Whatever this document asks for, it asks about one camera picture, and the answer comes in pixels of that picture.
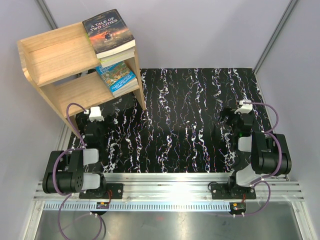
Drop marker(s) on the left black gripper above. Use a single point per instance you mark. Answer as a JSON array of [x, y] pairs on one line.
[[106, 127]]

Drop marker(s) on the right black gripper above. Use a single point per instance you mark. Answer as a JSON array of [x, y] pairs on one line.
[[229, 112]]

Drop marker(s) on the green 104-Storey Treehouse book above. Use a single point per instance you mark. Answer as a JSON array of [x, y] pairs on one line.
[[129, 87]]

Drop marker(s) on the blue 26-Storey Treehouse book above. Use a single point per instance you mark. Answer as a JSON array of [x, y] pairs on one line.
[[117, 75]]

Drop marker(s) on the green 65-Storey Treehouse book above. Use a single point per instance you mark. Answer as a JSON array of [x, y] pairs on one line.
[[112, 61]]

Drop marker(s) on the blue paperback book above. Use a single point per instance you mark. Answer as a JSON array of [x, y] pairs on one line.
[[119, 56]]

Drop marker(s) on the dark Tale of Two Cities book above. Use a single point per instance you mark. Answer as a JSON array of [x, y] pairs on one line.
[[108, 22]]

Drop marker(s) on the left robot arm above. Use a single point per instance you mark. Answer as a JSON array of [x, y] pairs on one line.
[[65, 171]]

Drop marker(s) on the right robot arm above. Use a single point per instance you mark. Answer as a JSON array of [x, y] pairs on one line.
[[269, 154]]

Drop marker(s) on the black marble pattern mat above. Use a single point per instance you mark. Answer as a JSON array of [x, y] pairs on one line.
[[179, 131]]

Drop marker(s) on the wooden two-tier shelf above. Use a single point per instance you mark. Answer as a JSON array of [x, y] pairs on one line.
[[55, 55]]

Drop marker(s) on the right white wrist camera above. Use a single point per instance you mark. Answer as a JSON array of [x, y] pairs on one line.
[[245, 107]]

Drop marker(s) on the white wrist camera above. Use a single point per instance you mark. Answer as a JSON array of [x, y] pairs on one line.
[[94, 114], [245, 107]]

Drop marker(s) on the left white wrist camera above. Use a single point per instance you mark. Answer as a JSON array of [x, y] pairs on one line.
[[94, 114]]

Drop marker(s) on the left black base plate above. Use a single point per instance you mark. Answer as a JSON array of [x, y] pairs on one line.
[[113, 190]]

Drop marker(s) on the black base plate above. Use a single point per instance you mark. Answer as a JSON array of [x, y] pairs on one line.
[[113, 190], [222, 191]]

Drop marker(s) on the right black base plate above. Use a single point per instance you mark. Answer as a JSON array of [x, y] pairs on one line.
[[222, 191]]

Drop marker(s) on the aluminium mounting rail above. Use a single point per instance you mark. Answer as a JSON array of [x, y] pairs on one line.
[[190, 192]]

